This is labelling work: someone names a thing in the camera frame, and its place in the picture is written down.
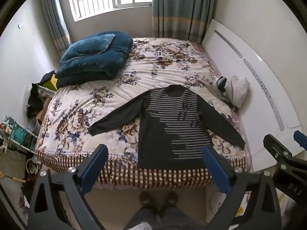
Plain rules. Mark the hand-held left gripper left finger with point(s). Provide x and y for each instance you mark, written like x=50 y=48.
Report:
x=94 y=165

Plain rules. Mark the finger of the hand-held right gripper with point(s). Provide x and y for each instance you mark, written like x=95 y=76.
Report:
x=275 y=147
x=301 y=139

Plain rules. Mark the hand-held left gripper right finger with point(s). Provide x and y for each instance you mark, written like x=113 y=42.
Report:
x=214 y=165

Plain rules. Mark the dark striped sweater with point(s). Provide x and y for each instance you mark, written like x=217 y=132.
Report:
x=168 y=127

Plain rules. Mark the dark clothes pile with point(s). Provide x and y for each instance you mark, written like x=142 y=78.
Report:
x=34 y=100

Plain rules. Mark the person's right shoe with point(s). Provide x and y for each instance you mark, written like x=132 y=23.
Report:
x=169 y=201

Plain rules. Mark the person's shoe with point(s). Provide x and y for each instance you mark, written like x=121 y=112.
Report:
x=148 y=201
x=169 y=201

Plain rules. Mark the round bowl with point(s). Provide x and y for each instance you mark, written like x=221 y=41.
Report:
x=32 y=165

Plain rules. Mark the person's left shoe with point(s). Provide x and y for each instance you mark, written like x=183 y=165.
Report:
x=148 y=201

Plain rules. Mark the white pillow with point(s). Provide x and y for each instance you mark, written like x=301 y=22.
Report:
x=237 y=89

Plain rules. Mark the bed with floral blanket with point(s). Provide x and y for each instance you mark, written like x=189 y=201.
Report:
x=100 y=95

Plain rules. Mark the grey bucket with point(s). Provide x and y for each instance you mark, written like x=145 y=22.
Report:
x=34 y=125

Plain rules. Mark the person's trouser legs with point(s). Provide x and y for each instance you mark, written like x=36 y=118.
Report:
x=165 y=219

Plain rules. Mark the teal metal rack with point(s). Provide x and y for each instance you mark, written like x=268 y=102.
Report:
x=19 y=136

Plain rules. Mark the striped dark and white cloth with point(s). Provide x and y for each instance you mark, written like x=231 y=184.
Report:
x=220 y=82

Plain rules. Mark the bamboo stick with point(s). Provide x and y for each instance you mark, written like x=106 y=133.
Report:
x=12 y=177

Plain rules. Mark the yellow box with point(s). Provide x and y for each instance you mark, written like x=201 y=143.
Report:
x=50 y=83

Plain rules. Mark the white headboard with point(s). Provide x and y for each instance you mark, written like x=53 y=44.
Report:
x=239 y=60

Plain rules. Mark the folded teal quilt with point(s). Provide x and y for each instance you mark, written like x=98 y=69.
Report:
x=96 y=64

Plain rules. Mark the teal pillow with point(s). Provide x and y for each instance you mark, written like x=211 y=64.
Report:
x=87 y=48

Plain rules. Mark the grey-blue curtain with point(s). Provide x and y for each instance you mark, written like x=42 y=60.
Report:
x=179 y=9
x=54 y=21

